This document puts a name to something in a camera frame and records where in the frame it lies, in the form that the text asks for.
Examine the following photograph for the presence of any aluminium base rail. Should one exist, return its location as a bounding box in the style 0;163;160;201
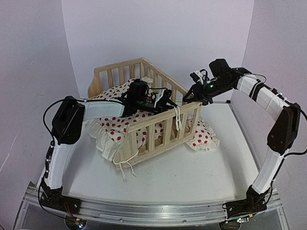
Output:
26;186;281;227

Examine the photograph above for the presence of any strawberry print ruffled mattress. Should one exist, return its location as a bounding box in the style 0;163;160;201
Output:
85;78;165;161

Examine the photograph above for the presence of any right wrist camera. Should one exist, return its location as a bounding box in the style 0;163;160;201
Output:
190;69;208;86

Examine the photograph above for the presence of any strawberry print small pillow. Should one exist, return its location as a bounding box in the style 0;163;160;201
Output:
186;118;220;151

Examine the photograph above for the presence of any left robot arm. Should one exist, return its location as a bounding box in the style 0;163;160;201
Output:
41;79;177;190

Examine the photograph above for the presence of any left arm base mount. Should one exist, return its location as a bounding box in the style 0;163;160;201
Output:
39;183;81;214

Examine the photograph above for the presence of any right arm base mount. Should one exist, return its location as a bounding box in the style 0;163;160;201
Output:
222;185;271;220

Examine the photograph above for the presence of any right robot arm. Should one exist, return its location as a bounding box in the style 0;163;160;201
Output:
183;58;306;194

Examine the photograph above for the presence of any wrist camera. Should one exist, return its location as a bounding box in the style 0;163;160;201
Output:
190;69;208;86
154;89;172;107

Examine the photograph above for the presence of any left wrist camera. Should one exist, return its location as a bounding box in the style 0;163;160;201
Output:
154;89;172;107

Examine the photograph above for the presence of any white mattress tie string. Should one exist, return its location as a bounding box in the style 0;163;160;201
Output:
112;150;140;182

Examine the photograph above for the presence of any wooden pet bed frame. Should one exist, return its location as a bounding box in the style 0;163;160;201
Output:
88;58;201;171

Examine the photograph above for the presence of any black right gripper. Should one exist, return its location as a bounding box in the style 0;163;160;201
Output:
182;78;232;106

